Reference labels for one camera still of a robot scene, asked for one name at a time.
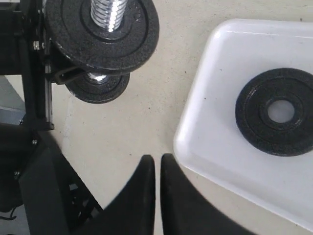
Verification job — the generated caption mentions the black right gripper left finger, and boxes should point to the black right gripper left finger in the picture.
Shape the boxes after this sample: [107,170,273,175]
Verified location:
[88,155,155,235]

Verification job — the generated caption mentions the black weight plate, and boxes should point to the black weight plate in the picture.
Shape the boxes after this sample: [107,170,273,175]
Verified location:
[45,0,159,75]
[66,73,130,104]
[235,68,313,157]

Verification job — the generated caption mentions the chrome threaded dumbbell bar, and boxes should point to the chrome threaded dumbbell bar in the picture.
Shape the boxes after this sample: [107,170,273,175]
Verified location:
[88,0,128,83]

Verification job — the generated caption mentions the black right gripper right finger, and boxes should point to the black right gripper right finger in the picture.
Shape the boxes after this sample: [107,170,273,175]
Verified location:
[160,154,253,235]

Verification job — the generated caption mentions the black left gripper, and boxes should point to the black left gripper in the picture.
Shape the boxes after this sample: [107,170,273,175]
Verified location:
[0,0,86,130]

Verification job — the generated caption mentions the white plastic tray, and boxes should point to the white plastic tray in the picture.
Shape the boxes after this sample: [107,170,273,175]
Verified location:
[174,19,313,230]

